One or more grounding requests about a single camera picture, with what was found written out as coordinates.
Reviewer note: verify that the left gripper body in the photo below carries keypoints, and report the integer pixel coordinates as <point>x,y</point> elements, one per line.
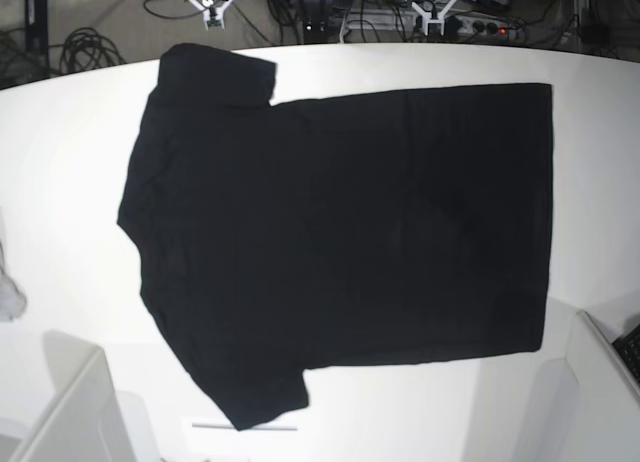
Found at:
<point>432,4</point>

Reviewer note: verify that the black keyboard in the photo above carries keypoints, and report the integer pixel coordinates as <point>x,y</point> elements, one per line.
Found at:
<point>627,347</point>

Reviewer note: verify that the white partition panel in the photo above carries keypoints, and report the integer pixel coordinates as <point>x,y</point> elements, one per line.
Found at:
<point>583,406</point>
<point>83,421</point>

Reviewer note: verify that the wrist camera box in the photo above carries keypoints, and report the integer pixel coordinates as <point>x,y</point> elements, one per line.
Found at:
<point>213,21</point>
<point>432,27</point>

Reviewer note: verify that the white partition panel left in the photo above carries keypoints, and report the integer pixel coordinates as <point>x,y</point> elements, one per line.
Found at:
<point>83,421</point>

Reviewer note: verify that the black T-shirt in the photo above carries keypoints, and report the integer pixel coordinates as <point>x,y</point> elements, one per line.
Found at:
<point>389,228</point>

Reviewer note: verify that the grey cloth at left edge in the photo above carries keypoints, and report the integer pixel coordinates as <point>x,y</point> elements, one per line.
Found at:
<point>13,302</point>

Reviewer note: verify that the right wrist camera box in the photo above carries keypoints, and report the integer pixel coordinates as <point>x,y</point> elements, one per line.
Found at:
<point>213,21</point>

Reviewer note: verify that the white partition panel right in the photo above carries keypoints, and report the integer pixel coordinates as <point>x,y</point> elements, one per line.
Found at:
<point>583,406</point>

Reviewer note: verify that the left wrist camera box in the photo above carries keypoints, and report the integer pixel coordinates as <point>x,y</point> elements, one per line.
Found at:
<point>432,27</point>

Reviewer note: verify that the white power strip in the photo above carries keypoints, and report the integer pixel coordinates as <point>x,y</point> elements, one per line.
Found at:
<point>463,26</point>

